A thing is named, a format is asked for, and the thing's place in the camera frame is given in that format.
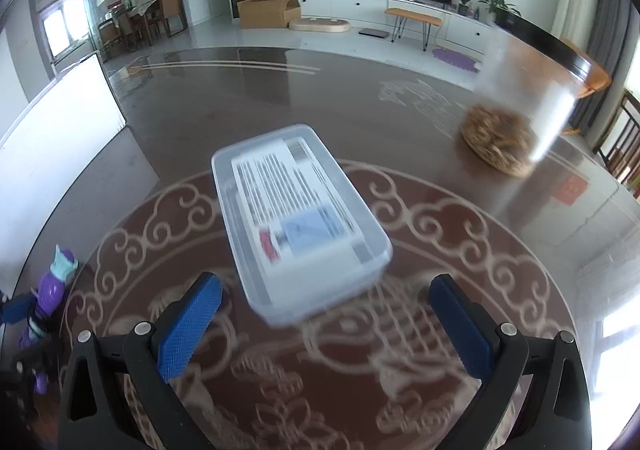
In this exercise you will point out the cardboard box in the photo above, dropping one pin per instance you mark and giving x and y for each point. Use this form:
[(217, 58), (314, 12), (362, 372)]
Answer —
[(265, 12)]

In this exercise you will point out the white television cabinet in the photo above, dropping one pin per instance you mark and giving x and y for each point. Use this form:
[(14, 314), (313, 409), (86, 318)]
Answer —
[(350, 5)]

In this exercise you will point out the wooden dining table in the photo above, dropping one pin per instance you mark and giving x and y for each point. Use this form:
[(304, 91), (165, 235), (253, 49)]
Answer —
[(142, 10)]

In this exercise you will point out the oval wooden board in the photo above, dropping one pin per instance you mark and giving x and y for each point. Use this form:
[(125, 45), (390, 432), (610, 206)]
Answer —
[(320, 25)]

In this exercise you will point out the wooden slatted armchair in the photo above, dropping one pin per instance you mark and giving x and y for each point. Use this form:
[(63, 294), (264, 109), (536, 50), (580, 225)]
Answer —
[(620, 140)]

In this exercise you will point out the clear jar with black lid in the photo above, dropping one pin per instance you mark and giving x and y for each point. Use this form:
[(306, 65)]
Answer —
[(510, 95)]

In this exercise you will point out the white storage box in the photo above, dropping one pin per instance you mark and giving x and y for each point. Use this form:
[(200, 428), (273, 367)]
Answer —
[(50, 130)]

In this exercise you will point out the clear plastic box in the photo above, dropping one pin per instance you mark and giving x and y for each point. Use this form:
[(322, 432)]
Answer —
[(300, 220)]

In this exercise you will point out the purple floor mat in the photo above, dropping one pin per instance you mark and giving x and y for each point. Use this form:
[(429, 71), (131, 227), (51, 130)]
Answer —
[(452, 59)]

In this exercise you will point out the small potted plant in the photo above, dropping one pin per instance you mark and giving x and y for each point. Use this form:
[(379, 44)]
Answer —
[(464, 0)]

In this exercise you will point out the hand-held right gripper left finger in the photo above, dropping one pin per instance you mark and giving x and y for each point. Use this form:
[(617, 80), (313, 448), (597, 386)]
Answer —
[(192, 325)]

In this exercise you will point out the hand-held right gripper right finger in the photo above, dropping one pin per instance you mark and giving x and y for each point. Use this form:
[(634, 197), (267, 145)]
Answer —
[(462, 325)]

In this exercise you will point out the purple toy figure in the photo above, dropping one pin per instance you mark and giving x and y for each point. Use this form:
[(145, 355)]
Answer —
[(52, 287)]

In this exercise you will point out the large potted plant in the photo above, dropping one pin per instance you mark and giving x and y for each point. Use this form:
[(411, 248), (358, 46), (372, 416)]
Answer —
[(497, 5)]

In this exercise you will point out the orange lounge chair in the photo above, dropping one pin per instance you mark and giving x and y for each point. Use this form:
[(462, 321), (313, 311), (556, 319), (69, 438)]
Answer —
[(600, 80)]

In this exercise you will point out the wooden bench with metal legs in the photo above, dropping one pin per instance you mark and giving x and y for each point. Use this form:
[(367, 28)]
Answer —
[(412, 16)]

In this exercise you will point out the dark flat floor scale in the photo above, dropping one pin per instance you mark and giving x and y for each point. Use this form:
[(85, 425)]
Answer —
[(375, 32)]

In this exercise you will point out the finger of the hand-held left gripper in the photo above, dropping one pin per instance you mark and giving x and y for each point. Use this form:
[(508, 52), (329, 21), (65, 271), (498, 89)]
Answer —
[(15, 308), (22, 365)]

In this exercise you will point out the wooden dining chair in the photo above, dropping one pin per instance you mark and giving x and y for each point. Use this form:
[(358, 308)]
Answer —
[(172, 12)]

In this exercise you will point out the grey curtain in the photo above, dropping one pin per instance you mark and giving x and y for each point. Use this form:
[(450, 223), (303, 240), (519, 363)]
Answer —
[(607, 40)]

